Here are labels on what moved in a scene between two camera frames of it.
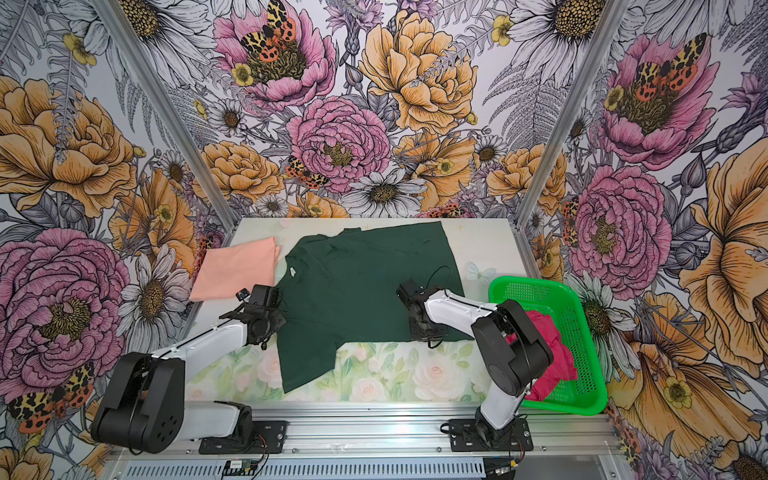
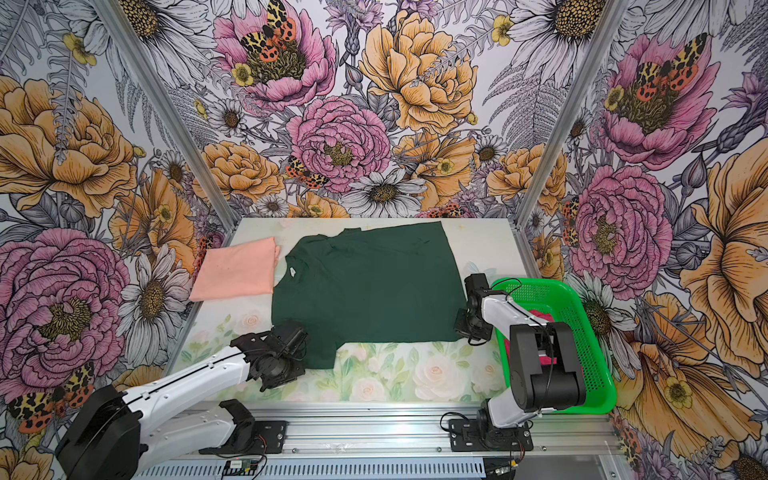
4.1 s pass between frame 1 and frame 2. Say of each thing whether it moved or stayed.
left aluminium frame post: stayed
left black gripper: moved
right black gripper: moved
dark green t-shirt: stayed
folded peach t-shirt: stayed
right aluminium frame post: stayed
